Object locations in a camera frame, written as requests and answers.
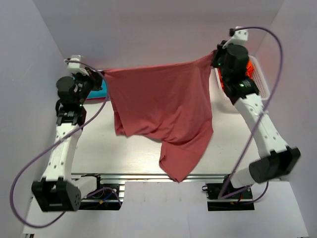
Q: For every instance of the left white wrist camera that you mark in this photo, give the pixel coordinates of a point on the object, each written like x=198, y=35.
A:
x=74, y=66

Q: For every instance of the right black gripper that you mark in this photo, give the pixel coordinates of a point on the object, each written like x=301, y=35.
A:
x=214, y=62

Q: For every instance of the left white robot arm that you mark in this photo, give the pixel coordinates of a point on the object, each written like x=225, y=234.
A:
x=56, y=190

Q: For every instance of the dusty red t-shirt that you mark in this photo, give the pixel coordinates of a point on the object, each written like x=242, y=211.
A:
x=168, y=103

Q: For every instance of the orange t-shirt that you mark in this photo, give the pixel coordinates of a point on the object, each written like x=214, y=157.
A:
x=249, y=72

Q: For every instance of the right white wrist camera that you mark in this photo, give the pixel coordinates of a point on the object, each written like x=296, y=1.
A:
x=238, y=36

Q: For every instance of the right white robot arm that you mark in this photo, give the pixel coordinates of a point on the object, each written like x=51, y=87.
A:
x=276, y=157

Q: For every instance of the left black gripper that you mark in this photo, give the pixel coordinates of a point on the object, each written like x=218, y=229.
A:
x=94, y=78

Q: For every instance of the white plastic basket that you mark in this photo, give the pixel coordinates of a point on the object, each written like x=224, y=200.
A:
x=257, y=76

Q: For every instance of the folded teal t-shirt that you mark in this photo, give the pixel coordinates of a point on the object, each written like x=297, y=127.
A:
x=98, y=94

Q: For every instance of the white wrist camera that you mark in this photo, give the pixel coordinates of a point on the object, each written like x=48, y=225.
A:
x=238, y=36
x=74, y=66

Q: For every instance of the folded magenta t-shirt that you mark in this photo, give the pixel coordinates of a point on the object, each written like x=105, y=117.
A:
x=95, y=100

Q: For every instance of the aluminium table rail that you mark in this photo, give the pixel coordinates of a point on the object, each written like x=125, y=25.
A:
x=152, y=177

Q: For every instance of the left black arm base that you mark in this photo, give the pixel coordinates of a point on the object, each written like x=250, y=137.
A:
x=108, y=196

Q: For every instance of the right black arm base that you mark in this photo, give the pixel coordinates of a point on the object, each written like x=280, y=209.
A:
x=232, y=199

